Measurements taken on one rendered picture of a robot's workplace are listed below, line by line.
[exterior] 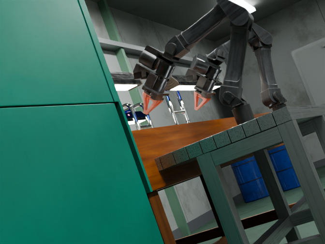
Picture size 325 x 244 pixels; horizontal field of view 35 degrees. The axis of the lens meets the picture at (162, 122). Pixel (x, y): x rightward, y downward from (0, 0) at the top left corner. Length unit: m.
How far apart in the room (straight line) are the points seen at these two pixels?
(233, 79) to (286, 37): 8.41
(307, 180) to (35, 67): 0.75
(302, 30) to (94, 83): 8.85
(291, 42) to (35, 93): 9.08
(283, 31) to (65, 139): 9.11
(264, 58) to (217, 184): 0.99
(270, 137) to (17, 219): 0.72
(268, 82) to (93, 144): 1.21
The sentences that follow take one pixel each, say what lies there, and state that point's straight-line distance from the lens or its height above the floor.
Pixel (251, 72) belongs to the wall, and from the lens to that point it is 10.23.
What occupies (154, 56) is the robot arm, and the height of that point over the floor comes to 1.02.
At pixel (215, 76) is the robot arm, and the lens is 2.20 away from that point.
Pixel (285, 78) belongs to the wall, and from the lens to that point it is 10.08.
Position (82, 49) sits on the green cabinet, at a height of 0.99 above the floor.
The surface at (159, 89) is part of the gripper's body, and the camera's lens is 1.83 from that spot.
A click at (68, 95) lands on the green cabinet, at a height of 0.86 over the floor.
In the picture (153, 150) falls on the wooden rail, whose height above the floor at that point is 0.70.
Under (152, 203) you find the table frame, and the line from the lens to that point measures 1.49.
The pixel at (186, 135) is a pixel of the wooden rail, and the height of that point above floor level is 0.72.
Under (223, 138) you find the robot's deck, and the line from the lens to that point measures 1.47.
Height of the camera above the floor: 0.57
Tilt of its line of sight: 7 degrees up
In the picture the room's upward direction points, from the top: 20 degrees counter-clockwise
